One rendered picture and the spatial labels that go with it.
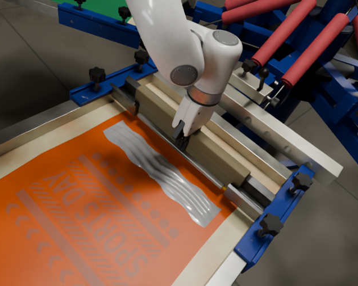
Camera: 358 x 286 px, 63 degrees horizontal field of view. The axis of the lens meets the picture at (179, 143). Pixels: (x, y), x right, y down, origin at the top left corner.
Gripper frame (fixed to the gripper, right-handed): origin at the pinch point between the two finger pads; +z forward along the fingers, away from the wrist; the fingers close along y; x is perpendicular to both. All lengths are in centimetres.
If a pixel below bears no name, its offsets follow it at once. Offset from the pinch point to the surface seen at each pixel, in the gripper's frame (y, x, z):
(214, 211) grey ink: 6.8, 17.0, 5.7
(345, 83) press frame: -72, 20, 0
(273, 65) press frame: -48.0, -1.5, -3.5
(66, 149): 22.2, -18.5, 6.0
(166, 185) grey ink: 10.8, 4.8, 5.4
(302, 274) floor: -64, 71, 102
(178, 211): 13.4, 11.1, 6.0
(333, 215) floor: -119, 70, 102
